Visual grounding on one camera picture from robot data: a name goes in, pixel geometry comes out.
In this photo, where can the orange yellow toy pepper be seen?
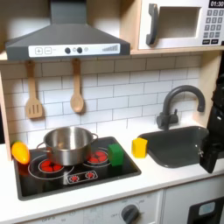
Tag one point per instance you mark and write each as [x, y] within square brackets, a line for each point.
[20, 152]

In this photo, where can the black dishwasher panel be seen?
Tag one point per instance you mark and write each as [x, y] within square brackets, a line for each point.
[205, 211]

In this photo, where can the wooden spoon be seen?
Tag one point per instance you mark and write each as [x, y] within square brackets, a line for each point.
[77, 90]

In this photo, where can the grey range hood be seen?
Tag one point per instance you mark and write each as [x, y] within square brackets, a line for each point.
[67, 38]

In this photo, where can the green block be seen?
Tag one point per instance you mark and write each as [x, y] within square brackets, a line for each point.
[116, 154]

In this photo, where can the white toy microwave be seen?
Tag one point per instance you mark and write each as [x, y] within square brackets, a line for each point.
[180, 23]

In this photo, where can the dark grey sink basin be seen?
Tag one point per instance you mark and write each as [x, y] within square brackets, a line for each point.
[175, 145]

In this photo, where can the black toy stove top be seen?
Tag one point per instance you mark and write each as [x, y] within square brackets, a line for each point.
[76, 170]

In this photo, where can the dark grey tap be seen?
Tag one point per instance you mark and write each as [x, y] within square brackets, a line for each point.
[175, 108]

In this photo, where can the wooden slotted spatula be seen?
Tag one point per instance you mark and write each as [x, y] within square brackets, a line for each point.
[33, 96]

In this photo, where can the yellow block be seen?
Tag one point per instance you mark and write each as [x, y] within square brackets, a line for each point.
[139, 147]

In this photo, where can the grey oven knob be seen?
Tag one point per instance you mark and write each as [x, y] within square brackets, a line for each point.
[129, 214]

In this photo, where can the steel pot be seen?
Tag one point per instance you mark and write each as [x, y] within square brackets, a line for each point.
[68, 145]

